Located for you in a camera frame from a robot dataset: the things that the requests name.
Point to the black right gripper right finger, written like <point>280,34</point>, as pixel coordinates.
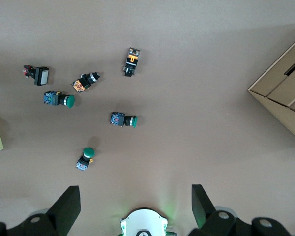
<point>221,225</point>

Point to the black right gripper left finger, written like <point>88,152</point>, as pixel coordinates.
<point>51,221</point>

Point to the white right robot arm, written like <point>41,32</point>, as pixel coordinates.
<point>143,223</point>

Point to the green mushroom push button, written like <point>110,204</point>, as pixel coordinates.
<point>55,98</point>
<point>88,153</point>
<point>120,119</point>

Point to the brown cardboard box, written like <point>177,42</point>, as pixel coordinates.
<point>282,93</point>

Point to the black square push button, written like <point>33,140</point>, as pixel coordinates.
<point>40,75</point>

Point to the black selector switch orange block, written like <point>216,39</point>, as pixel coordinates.
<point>132,61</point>
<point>84,82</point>

